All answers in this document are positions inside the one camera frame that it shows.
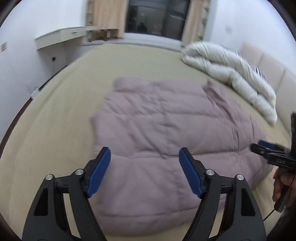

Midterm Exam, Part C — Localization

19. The mauve quilted down jacket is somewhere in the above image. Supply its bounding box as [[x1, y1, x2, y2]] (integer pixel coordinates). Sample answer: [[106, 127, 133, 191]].
[[92, 77, 272, 235]]

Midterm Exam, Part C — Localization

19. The right hand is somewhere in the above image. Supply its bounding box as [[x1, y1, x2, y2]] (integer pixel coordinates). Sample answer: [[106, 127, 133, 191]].
[[273, 169, 296, 207]]

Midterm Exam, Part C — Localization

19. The white folded duvet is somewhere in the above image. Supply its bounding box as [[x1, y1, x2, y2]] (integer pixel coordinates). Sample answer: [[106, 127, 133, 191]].
[[181, 41, 278, 125]]

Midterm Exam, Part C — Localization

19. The beige padded headboard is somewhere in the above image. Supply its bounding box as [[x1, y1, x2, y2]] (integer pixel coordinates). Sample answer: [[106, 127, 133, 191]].
[[239, 42, 295, 133]]

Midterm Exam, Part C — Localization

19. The zebra pattern pillow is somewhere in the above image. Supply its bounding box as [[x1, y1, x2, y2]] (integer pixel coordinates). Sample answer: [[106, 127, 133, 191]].
[[220, 45, 267, 81]]

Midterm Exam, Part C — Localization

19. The olive green bed sheet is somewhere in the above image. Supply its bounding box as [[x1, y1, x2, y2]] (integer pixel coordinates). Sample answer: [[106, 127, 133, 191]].
[[0, 43, 293, 241]]

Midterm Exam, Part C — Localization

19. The beige right curtain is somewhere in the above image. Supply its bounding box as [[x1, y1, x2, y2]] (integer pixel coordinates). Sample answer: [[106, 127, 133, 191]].
[[182, 0, 203, 46]]

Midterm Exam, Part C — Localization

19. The dark window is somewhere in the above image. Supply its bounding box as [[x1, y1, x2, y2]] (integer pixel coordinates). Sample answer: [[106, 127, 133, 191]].
[[125, 0, 190, 40]]

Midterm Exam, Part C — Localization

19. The white wall desk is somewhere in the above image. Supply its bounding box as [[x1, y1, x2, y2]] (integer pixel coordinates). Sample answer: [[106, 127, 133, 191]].
[[35, 26, 99, 50]]

